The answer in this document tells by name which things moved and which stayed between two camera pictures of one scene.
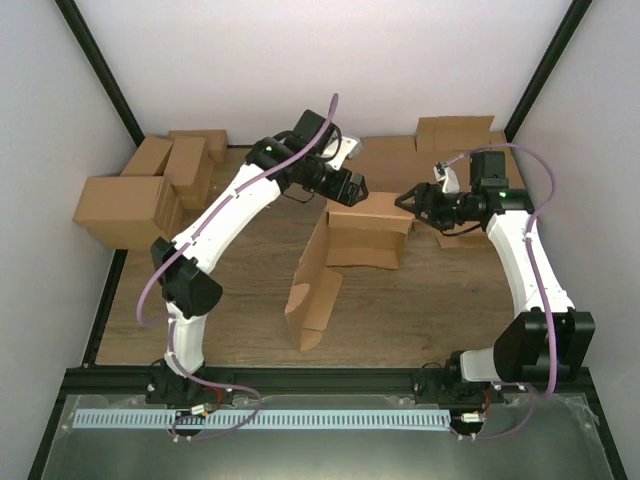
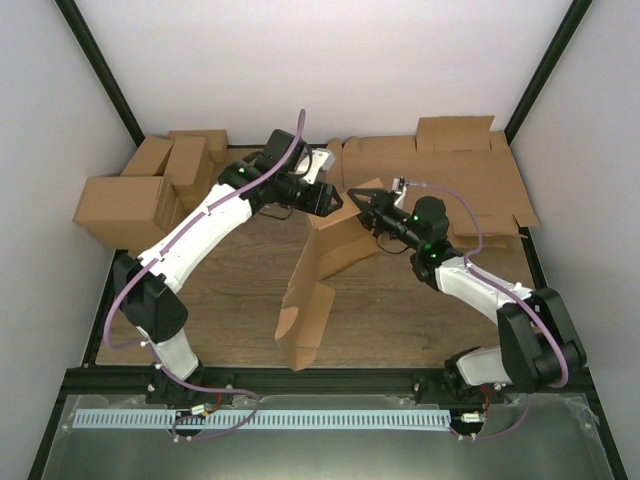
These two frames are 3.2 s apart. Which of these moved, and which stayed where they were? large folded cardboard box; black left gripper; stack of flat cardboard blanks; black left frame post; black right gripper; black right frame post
Moved: black right gripper; black left gripper
Stayed: black right frame post; large folded cardboard box; stack of flat cardboard blanks; black left frame post
